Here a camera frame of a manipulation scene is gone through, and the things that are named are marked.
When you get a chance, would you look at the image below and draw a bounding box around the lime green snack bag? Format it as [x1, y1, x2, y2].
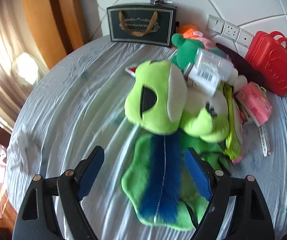
[223, 85, 243, 164]

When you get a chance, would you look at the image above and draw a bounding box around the pink tissue pack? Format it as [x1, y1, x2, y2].
[236, 82, 272, 127]

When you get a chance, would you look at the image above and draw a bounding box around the white medicine bottle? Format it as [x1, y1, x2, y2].
[184, 48, 239, 96]

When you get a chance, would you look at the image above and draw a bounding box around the lime green frog plush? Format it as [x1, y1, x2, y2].
[122, 60, 229, 231]

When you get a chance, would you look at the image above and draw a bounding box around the green yellow duck plush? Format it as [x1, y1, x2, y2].
[171, 34, 205, 72]

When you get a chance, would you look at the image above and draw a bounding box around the dark maroon cloth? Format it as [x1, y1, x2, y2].
[216, 43, 266, 87]

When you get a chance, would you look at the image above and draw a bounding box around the red plastic handbag case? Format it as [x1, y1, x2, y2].
[245, 31, 287, 96]

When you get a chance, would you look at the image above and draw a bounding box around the red teal small packet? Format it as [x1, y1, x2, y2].
[125, 66, 137, 78]

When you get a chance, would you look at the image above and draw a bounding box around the orange pink plush toy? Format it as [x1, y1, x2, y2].
[176, 23, 214, 50]

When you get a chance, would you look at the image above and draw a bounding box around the dark green gift bag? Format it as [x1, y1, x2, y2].
[107, 3, 177, 47]

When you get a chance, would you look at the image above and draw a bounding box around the metal binder clip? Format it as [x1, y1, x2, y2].
[150, 0, 173, 6]

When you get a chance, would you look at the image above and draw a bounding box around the white wall socket strip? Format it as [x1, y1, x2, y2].
[207, 15, 254, 48]

